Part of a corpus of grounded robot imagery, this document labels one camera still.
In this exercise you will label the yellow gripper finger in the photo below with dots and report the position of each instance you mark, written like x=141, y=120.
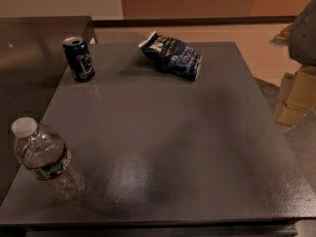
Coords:
x=282, y=37
x=297, y=96

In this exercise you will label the clear plastic water bottle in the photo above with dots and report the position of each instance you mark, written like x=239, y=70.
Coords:
x=44, y=153

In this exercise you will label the blue crumpled chip bag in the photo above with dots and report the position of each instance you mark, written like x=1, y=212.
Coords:
x=172, y=56

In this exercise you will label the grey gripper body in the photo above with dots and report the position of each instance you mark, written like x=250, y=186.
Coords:
x=305, y=37

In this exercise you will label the blue soda can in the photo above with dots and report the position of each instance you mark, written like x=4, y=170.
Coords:
x=79, y=59

